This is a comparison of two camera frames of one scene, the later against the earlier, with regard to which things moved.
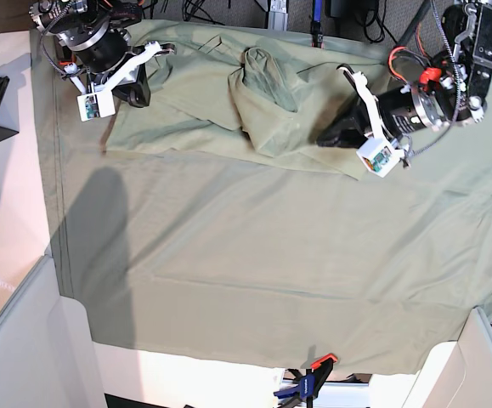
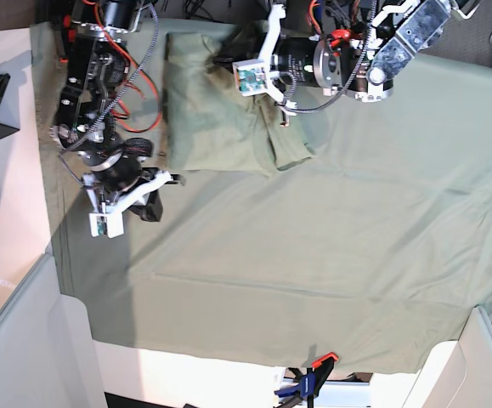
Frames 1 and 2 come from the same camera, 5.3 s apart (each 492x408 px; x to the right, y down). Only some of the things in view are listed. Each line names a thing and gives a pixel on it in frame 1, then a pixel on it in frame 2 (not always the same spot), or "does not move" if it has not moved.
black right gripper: (402, 111) → (308, 61)
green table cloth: (275, 265) does not move
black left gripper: (97, 48) → (113, 168)
